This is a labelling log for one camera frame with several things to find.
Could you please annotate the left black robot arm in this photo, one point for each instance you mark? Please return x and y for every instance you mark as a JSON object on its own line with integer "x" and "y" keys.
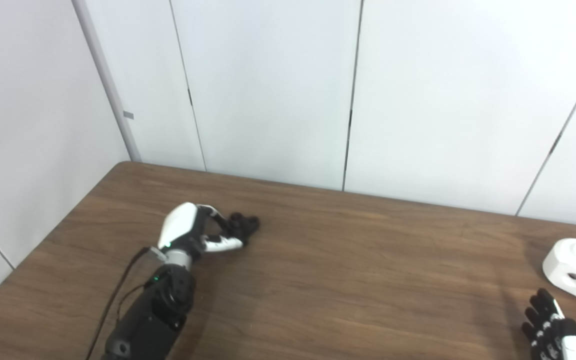
{"x": 153, "y": 320}

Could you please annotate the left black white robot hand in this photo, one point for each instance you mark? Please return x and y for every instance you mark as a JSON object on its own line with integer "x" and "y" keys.
{"x": 180, "y": 225}

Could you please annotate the round white piece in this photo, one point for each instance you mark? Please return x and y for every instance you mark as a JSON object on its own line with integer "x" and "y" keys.
{"x": 568, "y": 260}

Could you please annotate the grey wall corner post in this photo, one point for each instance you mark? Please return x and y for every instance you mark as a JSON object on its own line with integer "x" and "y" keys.
{"x": 108, "y": 85}

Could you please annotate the black flanged holder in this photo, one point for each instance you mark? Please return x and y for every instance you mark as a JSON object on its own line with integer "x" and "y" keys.
{"x": 245, "y": 227}

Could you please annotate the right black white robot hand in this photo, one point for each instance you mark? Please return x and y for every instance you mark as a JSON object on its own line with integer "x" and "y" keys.
{"x": 558, "y": 340}

